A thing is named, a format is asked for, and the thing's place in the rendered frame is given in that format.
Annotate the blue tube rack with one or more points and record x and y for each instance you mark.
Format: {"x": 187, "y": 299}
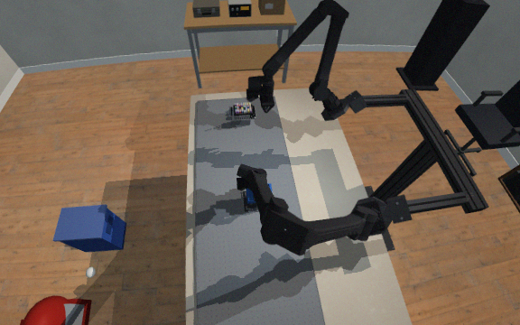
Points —
{"x": 250, "y": 197}

